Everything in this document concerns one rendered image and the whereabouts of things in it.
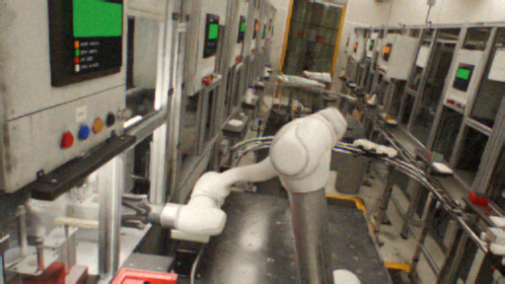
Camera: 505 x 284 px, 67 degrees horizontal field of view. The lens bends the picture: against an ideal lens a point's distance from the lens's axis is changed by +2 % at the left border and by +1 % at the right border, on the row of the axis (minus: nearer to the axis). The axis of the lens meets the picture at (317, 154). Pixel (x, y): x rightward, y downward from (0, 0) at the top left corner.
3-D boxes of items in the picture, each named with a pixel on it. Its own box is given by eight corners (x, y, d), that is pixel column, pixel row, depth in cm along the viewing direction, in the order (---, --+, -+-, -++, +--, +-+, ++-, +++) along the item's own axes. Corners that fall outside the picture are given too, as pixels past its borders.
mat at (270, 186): (301, 232, 336) (301, 231, 335) (235, 223, 329) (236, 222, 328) (296, 106, 889) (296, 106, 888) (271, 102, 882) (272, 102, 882)
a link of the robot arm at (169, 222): (184, 200, 135) (168, 198, 134) (178, 212, 126) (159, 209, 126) (182, 222, 138) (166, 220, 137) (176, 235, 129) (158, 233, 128)
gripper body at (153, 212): (167, 221, 136) (140, 217, 135) (168, 199, 134) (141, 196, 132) (159, 231, 129) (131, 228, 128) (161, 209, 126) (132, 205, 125)
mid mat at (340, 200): (380, 246, 340) (381, 244, 340) (322, 238, 334) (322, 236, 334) (361, 198, 435) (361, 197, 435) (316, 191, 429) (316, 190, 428)
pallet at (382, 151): (351, 151, 332) (354, 140, 329) (357, 148, 344) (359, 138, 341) (390, 164, 317) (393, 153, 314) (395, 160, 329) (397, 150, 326)
